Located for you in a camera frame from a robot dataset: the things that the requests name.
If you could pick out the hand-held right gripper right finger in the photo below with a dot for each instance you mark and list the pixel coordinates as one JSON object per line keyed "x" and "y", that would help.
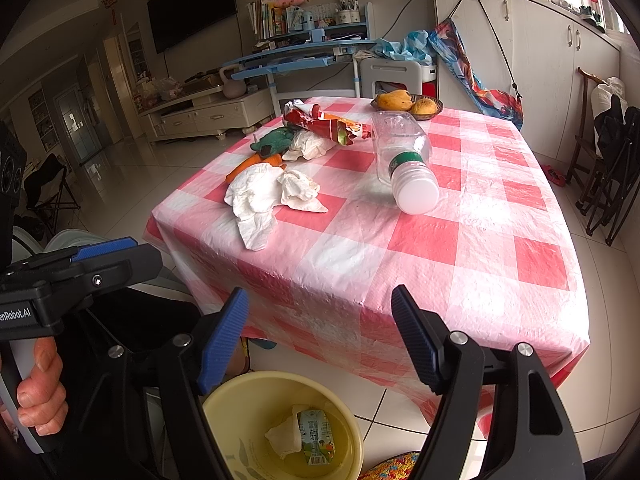
{"x": 415, "y": 340}

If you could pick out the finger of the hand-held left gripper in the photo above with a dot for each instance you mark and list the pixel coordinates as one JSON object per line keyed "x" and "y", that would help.
{"x": 105, "y": 250}
{"x": 130, "y": 272}

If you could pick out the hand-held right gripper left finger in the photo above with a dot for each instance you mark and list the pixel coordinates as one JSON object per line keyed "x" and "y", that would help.
{"x": 225, "y": 340}

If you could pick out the yellow plastic bin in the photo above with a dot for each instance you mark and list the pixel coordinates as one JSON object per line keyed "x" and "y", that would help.
{"x": 235, "y": 410}

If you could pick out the large white tissue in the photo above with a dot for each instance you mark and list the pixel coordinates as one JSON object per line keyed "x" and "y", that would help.
{"x": 250, "y": 195}

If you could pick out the stained white tissue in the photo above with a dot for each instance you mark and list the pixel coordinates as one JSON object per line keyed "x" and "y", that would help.
{"x": 300, "y": 187}

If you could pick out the orange peel scrap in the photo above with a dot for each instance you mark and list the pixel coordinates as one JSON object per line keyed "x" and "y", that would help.
{"x": 274, "y": 160}

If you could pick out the green wrapper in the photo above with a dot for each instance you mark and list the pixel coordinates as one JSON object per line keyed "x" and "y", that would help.
{"x": 272, "y": 140}

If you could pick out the clear plastic bottle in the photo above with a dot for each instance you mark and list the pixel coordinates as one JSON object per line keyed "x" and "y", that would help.
{"x": 400, "y": 145}

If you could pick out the person's left hand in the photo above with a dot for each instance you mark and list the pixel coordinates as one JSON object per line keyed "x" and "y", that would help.
{"x": 42, "y": 395}

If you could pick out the pale grey rounded object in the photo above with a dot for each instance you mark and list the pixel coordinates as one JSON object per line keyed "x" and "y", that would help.
{"x": 70, "y": 237}

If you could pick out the teal slipper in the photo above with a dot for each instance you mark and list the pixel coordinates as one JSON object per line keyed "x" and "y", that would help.
{"x": 262, "y": 344}

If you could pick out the small black folding chair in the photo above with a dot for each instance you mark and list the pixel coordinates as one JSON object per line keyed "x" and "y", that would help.
{"x": 50, "y": 180}

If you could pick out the red white checked tablecloth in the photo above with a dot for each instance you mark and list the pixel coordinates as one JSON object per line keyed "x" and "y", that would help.
{"x": 425, "y": 240}

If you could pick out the folded white tissue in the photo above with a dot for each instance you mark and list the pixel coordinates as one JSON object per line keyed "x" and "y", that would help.
{"x": 282, "y": 435}

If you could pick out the glass interior door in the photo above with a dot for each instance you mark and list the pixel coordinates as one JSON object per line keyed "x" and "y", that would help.
{"x": 77, "y": 125}

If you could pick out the colourful crochet mat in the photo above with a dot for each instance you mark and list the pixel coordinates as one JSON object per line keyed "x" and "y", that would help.
{"x": 395, "y": 467}

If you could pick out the small milk carton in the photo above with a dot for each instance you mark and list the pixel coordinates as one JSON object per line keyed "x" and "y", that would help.
{"x": 315, "y": 435}

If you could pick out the orange wrapper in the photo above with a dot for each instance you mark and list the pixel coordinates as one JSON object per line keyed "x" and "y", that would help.
{"x": 247, "y": 165}

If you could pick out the plastic bags of goods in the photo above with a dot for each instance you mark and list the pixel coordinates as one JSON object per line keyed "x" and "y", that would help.
{"x": 162, "y": 91}

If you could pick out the white television stand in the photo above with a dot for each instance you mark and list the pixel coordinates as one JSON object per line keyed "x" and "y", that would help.
{"x": 210, "y": 115}

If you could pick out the pink kettlebell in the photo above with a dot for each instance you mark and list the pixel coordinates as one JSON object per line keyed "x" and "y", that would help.
{"x": 232, "y": 87}

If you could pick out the crumpled white plastic bag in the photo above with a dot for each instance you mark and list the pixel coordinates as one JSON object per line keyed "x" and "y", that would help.
{"x": 310, "y": 146}

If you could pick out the red slippers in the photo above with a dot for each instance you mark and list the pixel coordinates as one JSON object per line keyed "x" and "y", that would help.
{"x": 554, "y": 175}

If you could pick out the dark woven fruit basket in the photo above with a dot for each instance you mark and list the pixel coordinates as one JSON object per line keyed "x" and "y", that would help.
{"x": 430, "y": 112}

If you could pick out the red snack packet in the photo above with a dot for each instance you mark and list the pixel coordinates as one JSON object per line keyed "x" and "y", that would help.
{"x": 325, "y": 125}

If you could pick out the yellow mango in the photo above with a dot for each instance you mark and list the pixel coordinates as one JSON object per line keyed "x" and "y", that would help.
{"x": 395, "y": 100}
{"x": 424, "y": 106}

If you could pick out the black flat television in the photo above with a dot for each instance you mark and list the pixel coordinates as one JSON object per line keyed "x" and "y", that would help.
{"x": 192, "y": 5}

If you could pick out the colourful printed bag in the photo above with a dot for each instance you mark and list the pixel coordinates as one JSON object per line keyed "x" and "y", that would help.
{"x": 470, "y": 80}

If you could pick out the white plastic chair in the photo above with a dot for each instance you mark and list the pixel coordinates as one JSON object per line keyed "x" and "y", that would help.
{"x": 395, "y": 72}

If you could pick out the blue study desk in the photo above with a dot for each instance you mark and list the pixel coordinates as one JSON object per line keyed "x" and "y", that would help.
{"x": 295, "y": 60}

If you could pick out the dark wooden chair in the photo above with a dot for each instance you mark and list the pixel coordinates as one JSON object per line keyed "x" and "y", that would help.
{"x": 582, "y": 125}

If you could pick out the row of books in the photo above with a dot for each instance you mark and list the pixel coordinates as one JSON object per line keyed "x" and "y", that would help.
{"x": 267, "y": 20}

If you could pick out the blue plastic bag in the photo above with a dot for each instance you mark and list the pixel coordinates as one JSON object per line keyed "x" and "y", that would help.
{"x": 405, "y": 47}

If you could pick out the white cabinet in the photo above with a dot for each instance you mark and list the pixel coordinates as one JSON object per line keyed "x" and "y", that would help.
{"x": 540, "y": 60}

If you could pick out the light blue flask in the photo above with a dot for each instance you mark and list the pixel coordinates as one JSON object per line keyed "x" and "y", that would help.
{"x": 308, "y": 20}

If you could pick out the white sack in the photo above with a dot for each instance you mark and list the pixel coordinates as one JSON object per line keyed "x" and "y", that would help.
{"x": 607, "y": 95}

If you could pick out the pink plush toy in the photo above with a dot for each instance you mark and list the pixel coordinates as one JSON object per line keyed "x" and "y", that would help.
{"x": 292, "y": 1}

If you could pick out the white pen holder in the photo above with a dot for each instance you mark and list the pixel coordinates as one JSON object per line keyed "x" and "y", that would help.
{"x": 347, "y": 15}

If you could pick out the dark sneakers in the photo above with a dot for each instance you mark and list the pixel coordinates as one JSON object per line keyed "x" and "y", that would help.
{"x": 592, "y": 17}

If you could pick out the red wall ornament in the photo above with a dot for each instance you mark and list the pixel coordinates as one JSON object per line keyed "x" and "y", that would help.
{"x": 111, "y": 2}

